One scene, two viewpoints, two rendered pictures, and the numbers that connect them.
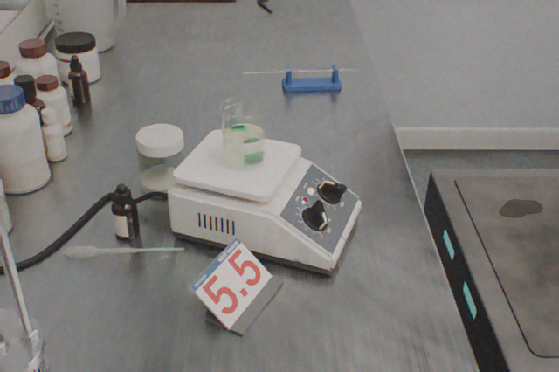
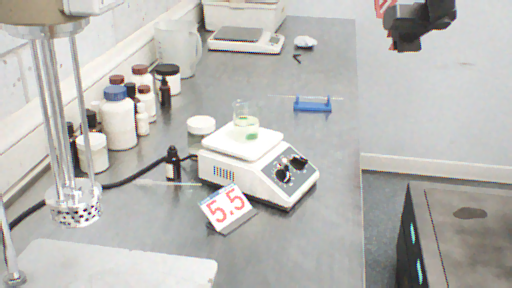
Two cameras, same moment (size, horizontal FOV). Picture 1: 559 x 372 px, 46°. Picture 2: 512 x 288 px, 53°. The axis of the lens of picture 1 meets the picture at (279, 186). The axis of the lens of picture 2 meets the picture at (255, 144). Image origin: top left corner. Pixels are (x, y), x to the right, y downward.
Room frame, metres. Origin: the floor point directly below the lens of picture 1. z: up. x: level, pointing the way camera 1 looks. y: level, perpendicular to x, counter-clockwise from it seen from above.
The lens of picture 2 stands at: (-0.19, -0.14, 1.27)
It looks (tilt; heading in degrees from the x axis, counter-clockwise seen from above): 27 degrees down; 11
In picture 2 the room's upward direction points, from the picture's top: 1 degrees clockwise
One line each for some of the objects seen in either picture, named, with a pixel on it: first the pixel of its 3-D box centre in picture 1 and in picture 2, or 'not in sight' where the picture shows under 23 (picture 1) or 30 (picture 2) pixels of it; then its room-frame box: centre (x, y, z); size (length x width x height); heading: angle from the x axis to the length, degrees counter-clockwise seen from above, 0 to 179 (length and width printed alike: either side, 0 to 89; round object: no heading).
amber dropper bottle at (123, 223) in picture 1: (124, 209); (172, 161); (0.63, 0.18, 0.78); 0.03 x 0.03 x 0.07
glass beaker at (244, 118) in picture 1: (246, 132); (247, 120); (0.66, 0.04, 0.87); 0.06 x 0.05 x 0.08; 118
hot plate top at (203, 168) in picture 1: (238, 162); (243, 139); (0.66, 0.05, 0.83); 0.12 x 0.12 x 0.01; 71
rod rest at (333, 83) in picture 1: (312, 77); (312, 101); (1.05, -0.05, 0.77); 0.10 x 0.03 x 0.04; 97
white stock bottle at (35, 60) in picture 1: (37, 76); (141, 86); (0.95, 0.38, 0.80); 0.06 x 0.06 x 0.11
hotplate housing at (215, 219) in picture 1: (259, 198); (254, 163); (0.65, 0.02, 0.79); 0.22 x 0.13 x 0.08; 71
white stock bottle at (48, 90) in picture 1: (51, 106); (145, 103); (0.88, 0.34, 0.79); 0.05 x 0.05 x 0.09
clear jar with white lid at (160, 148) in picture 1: (162, 161); (201, 138); (0.73, 0.15, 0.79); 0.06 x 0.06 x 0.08
